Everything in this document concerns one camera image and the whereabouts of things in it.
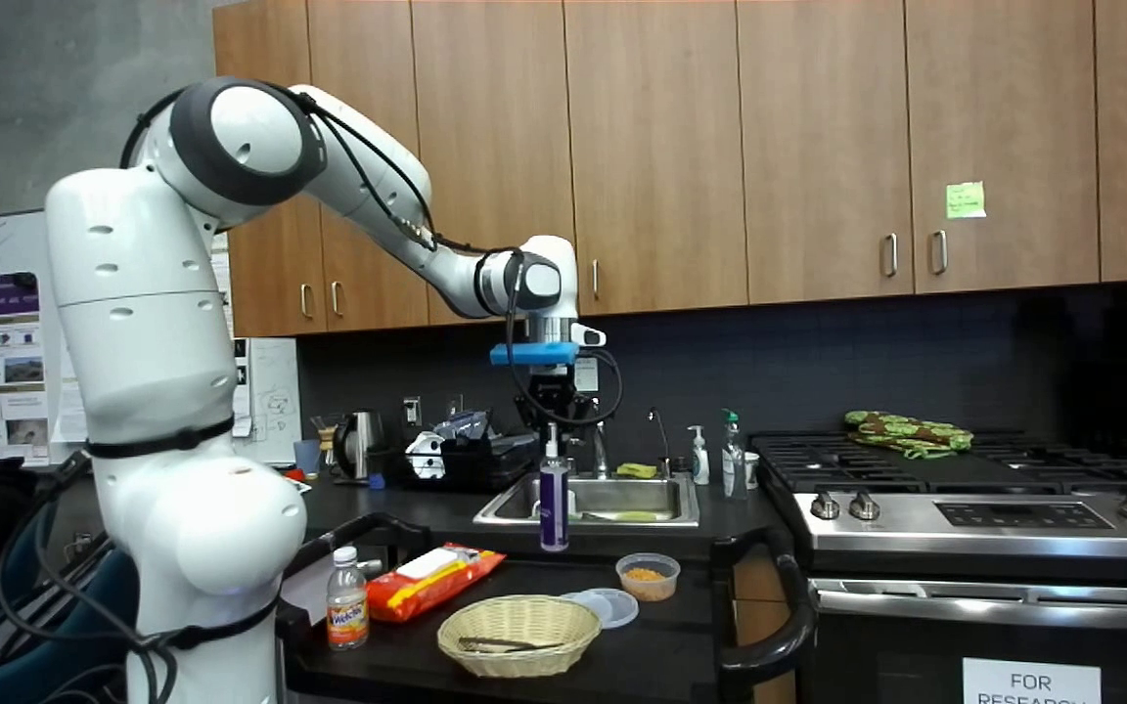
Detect stainless gas stove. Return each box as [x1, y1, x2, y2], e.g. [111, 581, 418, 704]
[749, 425, 1127, 704]

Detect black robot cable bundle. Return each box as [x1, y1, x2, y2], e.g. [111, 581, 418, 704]
[0, 453, 186, 704]

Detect green sticky note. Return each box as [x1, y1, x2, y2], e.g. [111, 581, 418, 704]
[945, 174, 992, 223]

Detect white soap dispenser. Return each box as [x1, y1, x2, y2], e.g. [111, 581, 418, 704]
[685, 422, 714, 489]

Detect stainless steel sink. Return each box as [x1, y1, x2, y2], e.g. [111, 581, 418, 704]
[473, 468, 706, 533]

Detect black dish rack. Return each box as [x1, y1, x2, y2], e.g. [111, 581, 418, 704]
[383, 405, 546, 498]

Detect woven wicker basket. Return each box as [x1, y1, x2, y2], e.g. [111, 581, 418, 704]
[436, 590, 607, 680]

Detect stainless steel toaster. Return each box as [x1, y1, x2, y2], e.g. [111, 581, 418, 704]
[334, 405, 381, 485]

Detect purple pump bottle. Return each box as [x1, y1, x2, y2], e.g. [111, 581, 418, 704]
[538, 422, 576, 555]

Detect orange sanitizing wipes pack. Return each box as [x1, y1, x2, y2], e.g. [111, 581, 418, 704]
[366, 538, 509, 624]

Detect clear plastic lid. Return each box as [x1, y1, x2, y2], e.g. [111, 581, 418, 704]
[559, 581, 642, 632]

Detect white printed sign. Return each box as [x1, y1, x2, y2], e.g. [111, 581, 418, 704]
[958, 654, 1104, 704]

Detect white paper sheet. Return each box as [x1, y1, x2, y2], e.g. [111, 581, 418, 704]
[280, 551, 342, 629]

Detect wooden upper cabinets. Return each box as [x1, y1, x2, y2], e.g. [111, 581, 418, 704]
[209, 0, 1127, 340]

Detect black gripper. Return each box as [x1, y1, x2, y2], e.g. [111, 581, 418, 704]
[522, 363, 596, 446]

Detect blue wrist mount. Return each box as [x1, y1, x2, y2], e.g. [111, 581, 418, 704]
[486, 340, 583, 373]

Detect black kitchen counter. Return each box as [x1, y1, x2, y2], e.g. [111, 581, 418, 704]
[299, 466, 791, 564]

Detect clear spray bottle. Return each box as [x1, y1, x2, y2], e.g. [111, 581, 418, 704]
[719, 405, 752, 502]

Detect blue office chair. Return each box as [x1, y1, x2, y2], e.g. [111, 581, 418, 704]
[0, 511, 140, 704]

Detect orange juice bottle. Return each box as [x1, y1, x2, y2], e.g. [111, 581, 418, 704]
[324, 545, 372, 654]

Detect black utility cart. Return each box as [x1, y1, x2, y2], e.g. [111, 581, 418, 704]
[280, 511, 817, 704]

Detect green vegetables on stove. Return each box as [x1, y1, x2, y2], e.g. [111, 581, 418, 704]
[842, 405, 980, 462]

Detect clear plastic food container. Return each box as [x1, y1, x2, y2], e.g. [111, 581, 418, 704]
[611, 546, 685, 607]

